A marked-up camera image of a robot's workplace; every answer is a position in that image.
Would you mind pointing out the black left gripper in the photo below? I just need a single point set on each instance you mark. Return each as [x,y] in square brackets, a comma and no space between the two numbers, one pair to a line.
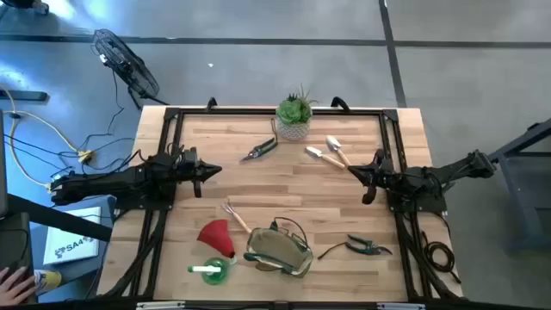
[191,170]

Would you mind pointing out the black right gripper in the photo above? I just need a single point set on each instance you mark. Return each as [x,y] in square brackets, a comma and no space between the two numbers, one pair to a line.
[378,176]

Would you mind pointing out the slim black pruning snips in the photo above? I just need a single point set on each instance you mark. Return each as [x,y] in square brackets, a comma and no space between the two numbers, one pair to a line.
[262,150]

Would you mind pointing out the red gardening glove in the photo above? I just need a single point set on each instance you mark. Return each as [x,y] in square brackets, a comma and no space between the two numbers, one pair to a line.
[216,237]

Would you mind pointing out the beige green-trimmed gardening bag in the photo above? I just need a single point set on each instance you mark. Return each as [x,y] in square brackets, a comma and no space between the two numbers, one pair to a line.
[280,252]

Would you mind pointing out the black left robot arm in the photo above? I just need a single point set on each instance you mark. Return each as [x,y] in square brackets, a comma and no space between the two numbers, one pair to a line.
[107,183]

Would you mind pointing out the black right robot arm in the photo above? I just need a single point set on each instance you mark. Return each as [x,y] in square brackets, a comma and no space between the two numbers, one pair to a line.
[430,176]

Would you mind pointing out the potted green succulent plant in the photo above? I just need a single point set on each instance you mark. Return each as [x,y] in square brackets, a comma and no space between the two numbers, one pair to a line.
[294,114]

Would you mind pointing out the black floor fan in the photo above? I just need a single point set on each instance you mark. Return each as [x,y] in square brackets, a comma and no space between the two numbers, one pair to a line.
[127,66]

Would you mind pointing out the white printed box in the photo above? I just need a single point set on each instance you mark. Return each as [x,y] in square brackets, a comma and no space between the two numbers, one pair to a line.
[71,237]

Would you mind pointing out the grey-blue metal table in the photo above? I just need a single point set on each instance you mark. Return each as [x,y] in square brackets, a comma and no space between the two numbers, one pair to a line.
[516,172]

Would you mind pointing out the black diagonal beam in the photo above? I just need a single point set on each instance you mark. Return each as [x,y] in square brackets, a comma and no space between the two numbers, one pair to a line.
[56,217]

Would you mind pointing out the yellow can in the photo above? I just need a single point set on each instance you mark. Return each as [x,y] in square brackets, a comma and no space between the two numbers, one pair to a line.
[48,280]

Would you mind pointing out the black flat floor bar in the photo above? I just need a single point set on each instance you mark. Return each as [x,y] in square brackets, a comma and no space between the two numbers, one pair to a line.
[23,96]

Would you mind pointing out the person's hand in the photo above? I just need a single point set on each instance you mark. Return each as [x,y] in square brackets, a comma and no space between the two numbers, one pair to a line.
[15,286]

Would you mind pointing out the black aluminium table frame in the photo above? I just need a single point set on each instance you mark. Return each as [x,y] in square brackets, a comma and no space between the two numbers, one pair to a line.
[174,129]

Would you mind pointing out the black frame clamp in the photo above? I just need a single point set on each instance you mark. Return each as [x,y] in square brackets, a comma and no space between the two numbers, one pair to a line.
[341,102]
[211,103]

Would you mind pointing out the silver edge bracket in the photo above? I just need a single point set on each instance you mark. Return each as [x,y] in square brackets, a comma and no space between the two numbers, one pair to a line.
[401,306]
[160,305]

